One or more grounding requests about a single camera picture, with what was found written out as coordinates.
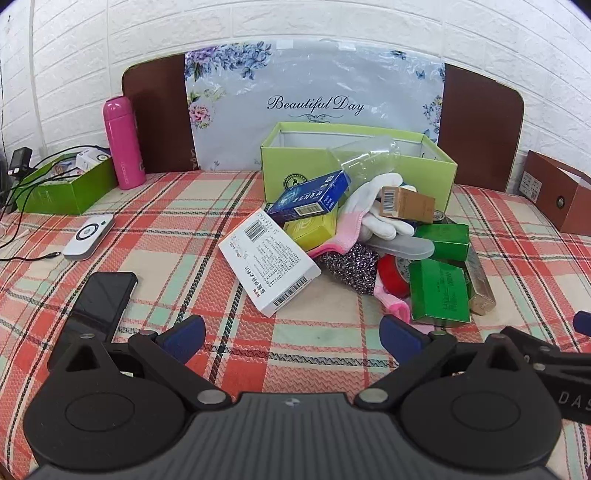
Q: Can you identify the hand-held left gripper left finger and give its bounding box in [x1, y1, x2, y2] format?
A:
[48, 315, 233, 411]

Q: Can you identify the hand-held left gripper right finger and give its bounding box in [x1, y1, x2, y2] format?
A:
[355, 315, 539, 411]

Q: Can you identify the red tape roll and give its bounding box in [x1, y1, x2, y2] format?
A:
[378, 254, 411, 298]

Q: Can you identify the steel wool scrubber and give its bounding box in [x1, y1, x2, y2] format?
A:
[318, 243, 382, 296]

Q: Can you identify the long olive gold box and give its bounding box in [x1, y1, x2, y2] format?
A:
[464, 244, 496, 316]

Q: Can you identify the grey slipper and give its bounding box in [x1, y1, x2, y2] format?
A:
[367, 233, 435, 262]

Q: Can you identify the white medicine box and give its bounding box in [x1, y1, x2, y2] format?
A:
[218, 208, 322, 318]

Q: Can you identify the brown cardboard box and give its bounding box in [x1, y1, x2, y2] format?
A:
[379, 186, 436, 224]

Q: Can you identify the yellow box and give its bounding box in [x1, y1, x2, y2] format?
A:
[281, 213, 340, 252]

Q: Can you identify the white glove with pink cuff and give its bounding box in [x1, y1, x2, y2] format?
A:
[307, 173, 416, 259]

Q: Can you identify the blue medicine box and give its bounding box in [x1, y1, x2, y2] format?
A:
[267, 170, 352, 227]

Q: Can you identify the clear plastic bottle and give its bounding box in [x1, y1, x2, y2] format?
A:
[327, 135, 402, 183]

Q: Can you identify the large light green box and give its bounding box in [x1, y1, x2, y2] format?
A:
[260, 121, 459, 213]

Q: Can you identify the black smartphone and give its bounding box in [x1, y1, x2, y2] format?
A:
[47, 271, 139, 370]

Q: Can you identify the brown paper box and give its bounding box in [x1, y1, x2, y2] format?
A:
[515, 150, 591, 236]

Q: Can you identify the plaid bed sheet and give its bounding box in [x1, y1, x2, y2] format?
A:
[0, 171, 591, 480]

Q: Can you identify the white pocket device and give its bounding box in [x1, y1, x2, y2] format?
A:
[62, 214, 115, 261]

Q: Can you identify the small green open box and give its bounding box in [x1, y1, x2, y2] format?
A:
[15, 154, 118, 216]

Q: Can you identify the white package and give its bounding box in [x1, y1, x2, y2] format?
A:
[75, 148, 112, 172]

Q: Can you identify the pink thermos bottle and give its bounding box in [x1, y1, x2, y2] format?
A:
[102, 96, 146, 190]

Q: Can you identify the brown wooden headboard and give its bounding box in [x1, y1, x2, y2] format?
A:
[121, 52, 526, 193]

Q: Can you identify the black power adapter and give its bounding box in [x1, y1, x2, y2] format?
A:
[7, 148, 33, 178]

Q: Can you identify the floral printed plastic bag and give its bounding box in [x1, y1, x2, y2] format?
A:
[184, 41, 446, 172]

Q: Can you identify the black cable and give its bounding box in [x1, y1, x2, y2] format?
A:
[0, 148, 112, 217]
[0, 251, 62, 262]

